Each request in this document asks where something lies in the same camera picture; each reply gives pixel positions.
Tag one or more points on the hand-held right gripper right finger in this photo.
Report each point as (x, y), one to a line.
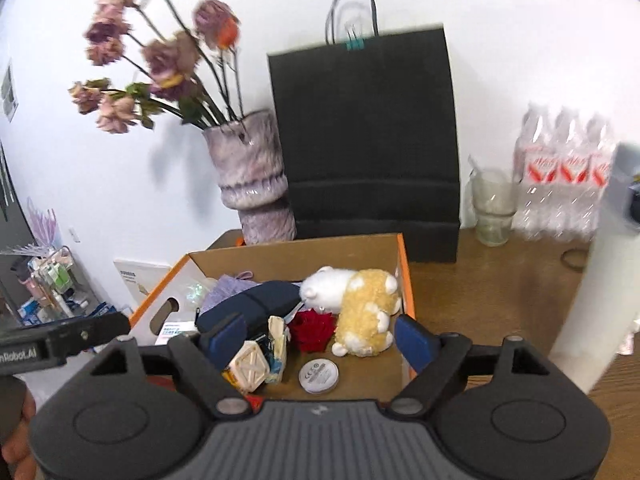
(415, 342)

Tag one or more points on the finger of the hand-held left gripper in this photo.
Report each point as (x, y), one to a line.
(95, 332)

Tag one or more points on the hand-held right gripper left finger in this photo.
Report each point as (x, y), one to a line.
(225, 340)

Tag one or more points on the small beige patterned box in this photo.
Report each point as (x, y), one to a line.
(247, 365)

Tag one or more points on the white tissue pack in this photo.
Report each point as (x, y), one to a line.
(175, 330)

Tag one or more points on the navy zip case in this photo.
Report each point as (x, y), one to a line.
(260, 302)

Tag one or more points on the purple knitted pouch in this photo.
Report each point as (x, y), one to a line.
(227, 287)

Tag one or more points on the cream snack packet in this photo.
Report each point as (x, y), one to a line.
(277, 345)

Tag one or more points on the iridescent plastic wrap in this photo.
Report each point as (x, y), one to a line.
(195, 292)

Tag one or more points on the white and yellow plush toy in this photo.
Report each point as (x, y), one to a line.
(362, 310)

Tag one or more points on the red cardboard box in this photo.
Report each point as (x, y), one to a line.
(405, 280)

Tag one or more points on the red fabric rose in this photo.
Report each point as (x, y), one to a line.
(312, 327)

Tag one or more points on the wooden desktop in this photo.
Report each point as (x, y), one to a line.
(500, 300)

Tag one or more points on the person's left hand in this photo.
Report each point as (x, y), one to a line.
(17, 455)

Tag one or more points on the metal storage rack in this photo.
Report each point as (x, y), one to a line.
(50, 285)

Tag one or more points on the white flat box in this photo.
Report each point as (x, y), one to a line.
(140, 277)

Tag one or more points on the translucent purple bag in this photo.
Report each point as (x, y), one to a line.
(45, 225)

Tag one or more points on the clear glass cup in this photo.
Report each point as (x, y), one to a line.
(492, 230)
(492, 192)

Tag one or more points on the purple ceramic vase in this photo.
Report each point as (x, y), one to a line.
(250, 175)

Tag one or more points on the cream thermos bottle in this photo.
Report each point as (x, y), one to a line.
(595, 285)

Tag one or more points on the black paper bag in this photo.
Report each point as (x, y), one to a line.
(370, 150)

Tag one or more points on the clear water bottle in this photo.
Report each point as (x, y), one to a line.
(600, 170)
(570, 180)
(535, 175)

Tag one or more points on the dried pink flowers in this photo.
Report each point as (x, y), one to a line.
(165, 55)

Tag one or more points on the teal binder clip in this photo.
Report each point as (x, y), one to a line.
(355, 42)

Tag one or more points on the white wall outlet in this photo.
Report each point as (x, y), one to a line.
(75, 236)

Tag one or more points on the wall poster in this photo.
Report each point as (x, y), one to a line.
(7, 92)

